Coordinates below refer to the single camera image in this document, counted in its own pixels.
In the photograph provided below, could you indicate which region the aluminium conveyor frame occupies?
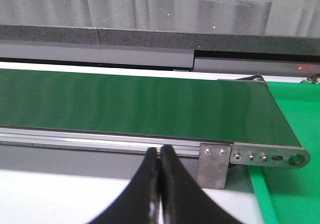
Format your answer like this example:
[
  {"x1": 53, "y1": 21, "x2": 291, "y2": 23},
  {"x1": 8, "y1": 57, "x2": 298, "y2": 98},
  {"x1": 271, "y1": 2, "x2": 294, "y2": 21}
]
[{"x1": 0, "y1": 74, "x2": 311, "y2": 190}]

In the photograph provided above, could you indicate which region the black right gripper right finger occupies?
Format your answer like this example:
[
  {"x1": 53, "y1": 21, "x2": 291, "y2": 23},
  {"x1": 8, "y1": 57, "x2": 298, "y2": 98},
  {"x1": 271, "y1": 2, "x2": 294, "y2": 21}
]
[{"x1": 160, "y1": 145, "x2": 240, "y2": 224}]

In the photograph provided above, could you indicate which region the grey granite counter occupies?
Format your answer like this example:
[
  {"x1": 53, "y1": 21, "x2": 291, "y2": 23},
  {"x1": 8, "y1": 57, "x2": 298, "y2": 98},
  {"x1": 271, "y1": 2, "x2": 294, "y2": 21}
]
[{"x1": 0, "y1": 0, "x2": 320, "y2": 80}]

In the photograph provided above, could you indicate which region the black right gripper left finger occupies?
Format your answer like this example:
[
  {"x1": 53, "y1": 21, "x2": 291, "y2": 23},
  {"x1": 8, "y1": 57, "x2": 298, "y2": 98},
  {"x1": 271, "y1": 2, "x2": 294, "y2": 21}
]
[{"x1": 90, "y1": 147, "x2": 158, "y2": 224}]

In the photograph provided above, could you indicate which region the green plastic tray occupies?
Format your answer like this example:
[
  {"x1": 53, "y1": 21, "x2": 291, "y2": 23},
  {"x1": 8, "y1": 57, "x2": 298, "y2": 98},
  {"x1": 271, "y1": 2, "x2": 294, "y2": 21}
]
[{"x1": 248, "y1": 82, "x2": 320, "y2": 224}]

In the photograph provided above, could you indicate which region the green conveyor belt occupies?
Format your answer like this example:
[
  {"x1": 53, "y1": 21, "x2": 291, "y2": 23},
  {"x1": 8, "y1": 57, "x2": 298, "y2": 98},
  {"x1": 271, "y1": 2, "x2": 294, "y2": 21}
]
[{"x1": 0, "y1": 69, "x2": 293, "y2": 146}]

